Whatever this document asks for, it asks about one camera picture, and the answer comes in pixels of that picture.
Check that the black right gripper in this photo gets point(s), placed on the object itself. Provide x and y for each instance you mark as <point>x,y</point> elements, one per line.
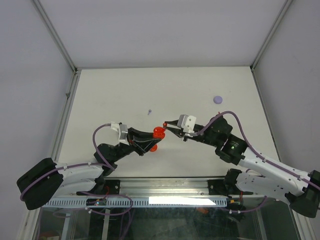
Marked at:
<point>178,132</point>

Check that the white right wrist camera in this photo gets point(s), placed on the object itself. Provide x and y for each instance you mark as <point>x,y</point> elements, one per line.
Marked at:
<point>187,123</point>

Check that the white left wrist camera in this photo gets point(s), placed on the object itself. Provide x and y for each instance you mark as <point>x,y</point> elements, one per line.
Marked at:
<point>122,131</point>

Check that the grey slotted cable tray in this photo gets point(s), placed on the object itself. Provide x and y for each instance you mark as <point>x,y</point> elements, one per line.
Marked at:
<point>137,202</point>

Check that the aluminium frame post right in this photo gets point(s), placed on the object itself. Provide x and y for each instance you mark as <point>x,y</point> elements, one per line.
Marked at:
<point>278,20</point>

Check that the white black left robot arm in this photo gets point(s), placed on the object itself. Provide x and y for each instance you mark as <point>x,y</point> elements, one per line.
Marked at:
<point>49,179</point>

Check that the aluminium frame post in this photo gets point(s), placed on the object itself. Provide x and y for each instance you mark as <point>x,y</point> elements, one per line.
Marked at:
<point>278,20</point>
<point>54,34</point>

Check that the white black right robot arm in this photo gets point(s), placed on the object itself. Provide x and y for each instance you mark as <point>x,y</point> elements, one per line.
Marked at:
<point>299,189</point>

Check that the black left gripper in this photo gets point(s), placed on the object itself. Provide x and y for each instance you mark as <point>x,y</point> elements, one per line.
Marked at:
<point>140,142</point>

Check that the aluminium frame post left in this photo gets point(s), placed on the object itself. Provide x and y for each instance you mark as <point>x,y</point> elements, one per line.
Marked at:
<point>54,34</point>

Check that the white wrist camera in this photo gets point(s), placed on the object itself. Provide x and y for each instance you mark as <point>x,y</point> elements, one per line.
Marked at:
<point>122,131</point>
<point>187,123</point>

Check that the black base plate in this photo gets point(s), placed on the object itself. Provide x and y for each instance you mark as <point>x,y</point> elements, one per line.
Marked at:
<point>110,186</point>
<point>224,187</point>

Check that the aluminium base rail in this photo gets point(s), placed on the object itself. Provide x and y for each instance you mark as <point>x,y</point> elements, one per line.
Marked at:
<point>198,186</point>

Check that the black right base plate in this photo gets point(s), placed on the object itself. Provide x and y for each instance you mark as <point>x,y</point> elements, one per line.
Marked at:
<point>224,187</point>

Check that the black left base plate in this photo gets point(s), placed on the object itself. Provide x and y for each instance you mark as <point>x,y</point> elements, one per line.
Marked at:
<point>110,186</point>

